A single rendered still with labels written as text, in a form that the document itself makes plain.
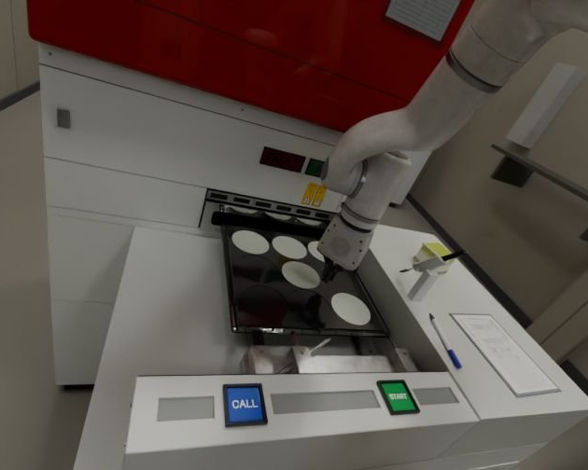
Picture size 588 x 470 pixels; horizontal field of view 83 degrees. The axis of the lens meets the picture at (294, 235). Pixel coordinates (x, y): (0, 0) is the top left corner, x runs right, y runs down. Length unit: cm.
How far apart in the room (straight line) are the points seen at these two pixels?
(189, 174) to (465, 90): 64
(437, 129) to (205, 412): 51
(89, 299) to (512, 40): 115
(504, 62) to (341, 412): 52
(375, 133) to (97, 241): 77
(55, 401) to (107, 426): 99
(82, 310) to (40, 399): 50
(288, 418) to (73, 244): 76
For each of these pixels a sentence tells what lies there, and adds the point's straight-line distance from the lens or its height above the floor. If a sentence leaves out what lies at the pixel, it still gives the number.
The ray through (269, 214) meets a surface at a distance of 97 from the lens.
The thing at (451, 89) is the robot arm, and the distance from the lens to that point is 54.
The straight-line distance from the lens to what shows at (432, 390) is 70.
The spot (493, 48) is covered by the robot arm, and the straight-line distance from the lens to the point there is 52.
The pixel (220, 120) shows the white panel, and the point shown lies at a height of 116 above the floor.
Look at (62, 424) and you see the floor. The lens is 158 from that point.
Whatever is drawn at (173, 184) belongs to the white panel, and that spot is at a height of 97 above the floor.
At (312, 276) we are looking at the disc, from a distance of 86.
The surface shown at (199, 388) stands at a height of 96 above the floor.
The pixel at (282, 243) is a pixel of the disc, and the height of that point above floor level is 90.
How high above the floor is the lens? 140
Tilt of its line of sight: 30 degrees down
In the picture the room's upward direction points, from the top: 23 degrees clockwise
